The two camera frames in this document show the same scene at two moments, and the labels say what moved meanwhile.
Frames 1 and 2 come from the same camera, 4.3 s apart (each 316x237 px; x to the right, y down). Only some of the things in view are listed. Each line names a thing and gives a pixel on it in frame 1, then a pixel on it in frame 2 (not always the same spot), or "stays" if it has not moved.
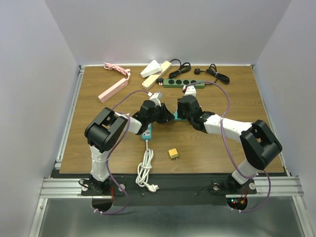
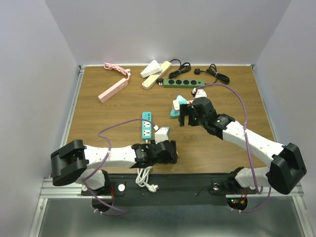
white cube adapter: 153,97 → 161,135
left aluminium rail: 58,187 stays
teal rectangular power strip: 147,135 stays
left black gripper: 166,115 → 172,158
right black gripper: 179,107 → 183,111
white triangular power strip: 153,67 stays
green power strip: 180,83 stays
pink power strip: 112,90 stays
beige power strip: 152,79 stays
